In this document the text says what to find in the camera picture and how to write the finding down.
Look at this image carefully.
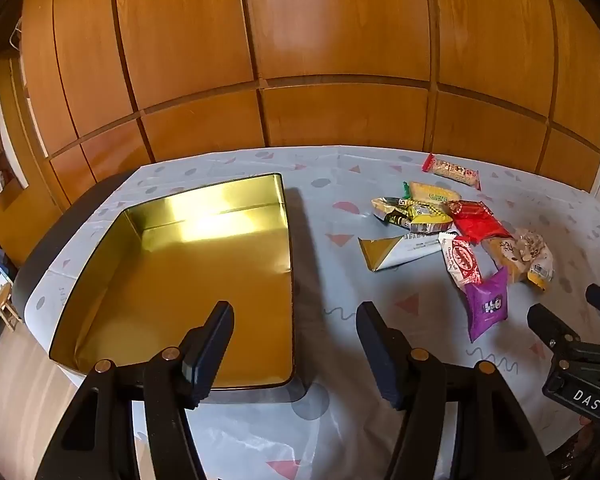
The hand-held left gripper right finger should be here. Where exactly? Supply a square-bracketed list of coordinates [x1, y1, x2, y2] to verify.
[356, 301, 551, 480]

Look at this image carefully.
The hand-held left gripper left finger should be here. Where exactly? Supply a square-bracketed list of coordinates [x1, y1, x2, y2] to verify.
[35, 301, 236, 480]

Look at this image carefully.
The purple snack packet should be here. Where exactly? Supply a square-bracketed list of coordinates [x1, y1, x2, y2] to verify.
[465, 267, 510, 343]

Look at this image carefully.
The clear cookie packet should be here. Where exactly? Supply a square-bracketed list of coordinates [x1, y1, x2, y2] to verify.
[512, 227, 556, 292]

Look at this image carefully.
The gold tin box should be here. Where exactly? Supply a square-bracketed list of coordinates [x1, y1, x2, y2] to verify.
[48, 173, 297, 391]

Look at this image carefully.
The brown pastry packet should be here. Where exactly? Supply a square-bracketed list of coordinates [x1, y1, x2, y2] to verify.
[482, 237, 528, 283]

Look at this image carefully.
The white gold long sachet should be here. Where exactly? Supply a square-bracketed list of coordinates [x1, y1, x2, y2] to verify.
[357, 232, 458, 272]

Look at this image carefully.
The red white chocolate roll packet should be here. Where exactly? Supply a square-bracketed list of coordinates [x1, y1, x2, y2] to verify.
[437, 234, 483, 291]

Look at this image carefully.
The plain red snack packet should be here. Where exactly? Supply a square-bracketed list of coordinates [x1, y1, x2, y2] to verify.
[452, 212, 513, 244]

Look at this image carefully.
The small patterned red packet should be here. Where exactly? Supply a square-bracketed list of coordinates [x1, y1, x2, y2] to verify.
[447, 200, 494, 218]

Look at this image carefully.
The yellow black snack packet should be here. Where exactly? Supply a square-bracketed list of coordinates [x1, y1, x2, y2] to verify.
[400, 200, 453, 236]

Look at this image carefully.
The green-ended cracker packet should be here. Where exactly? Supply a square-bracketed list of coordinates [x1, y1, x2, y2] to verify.
[400, 181, 463, 206]

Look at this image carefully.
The red-ended peanut bar packet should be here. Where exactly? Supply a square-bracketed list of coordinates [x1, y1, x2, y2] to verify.
[422, 153, 482, 191]

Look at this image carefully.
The person's right hand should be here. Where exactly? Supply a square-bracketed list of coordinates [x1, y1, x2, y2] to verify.
[577, 412, 600, 441]

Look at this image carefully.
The small wooden stool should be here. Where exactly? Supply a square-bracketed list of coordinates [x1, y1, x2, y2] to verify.
[0, 282, 23, 333]

